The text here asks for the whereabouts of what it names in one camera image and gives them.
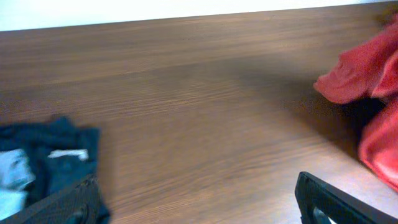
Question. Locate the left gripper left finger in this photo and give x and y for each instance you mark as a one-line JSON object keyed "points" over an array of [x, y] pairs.
{"points": [[79, 203]]}

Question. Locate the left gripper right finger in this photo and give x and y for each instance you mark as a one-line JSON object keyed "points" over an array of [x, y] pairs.
{"points": [[321, 202]]}

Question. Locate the navy folded garment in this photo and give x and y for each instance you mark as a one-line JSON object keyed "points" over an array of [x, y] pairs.
{"points": [[59, 153]]}

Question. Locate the grey folded shirt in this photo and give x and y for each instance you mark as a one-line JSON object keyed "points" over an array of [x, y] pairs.
{"points": [[16, 175]]}

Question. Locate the red crumpled shirt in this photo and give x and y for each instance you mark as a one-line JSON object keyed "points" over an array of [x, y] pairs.
{"points": [[370, 71]]}

